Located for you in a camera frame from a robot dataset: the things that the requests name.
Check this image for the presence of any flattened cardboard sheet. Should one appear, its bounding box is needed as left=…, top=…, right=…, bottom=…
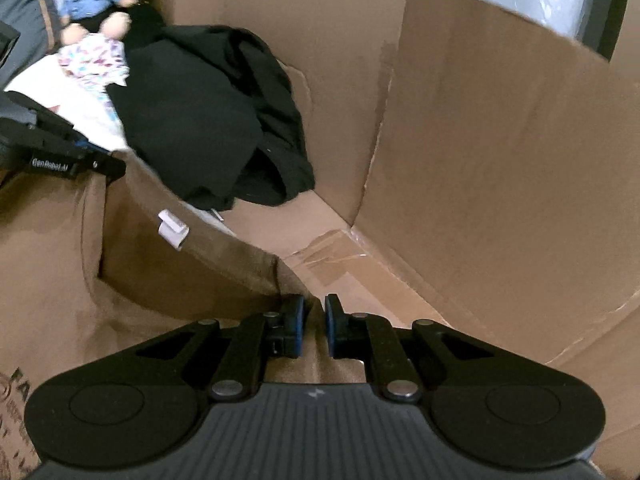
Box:
left=150, top=0, right=640, bottom=480

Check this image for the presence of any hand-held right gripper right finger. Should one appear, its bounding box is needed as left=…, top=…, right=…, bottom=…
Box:
left=325, top=294, right=496, bottom=403

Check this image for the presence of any black garment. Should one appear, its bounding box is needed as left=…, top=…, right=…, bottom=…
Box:
left=107, top=25, right=316, bottom=211

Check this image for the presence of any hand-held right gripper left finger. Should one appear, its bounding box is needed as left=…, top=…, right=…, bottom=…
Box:
left=135, top=294, right=306, bottom=402

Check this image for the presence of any cream bear print bed sheet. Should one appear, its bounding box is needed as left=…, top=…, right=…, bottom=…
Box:
left=5, top=55, right=131, bottom=153

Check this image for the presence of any teddy bear in floral dress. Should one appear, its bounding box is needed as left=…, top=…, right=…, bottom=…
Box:
left=57, top=10, right=132, bottom=126

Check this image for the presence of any brown t-shirt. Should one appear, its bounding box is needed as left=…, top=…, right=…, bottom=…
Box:
left=0, top=152, right=371, bottom=480

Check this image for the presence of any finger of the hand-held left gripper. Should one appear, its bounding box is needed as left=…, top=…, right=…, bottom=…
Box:
left=75, top=152, right=127, bottom=181
left=70, top=132, right=109, bottom=154

